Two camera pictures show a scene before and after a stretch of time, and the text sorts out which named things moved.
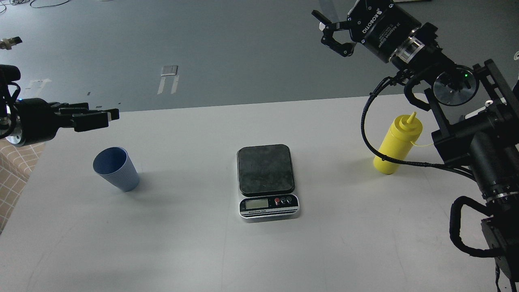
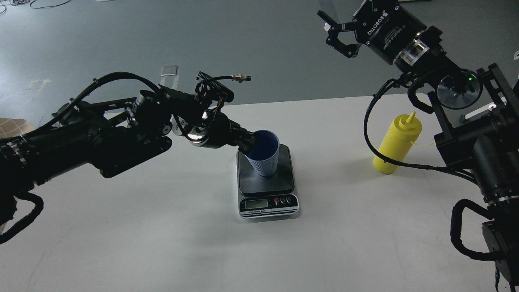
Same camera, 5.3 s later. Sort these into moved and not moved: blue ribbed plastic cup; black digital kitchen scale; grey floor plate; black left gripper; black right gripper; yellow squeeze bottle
Moved: black left gripper; blue ribbed plastic cup
Not moved: grey floor plate; black right gripper; yellow squeeze bottle; black digital kitchen scale
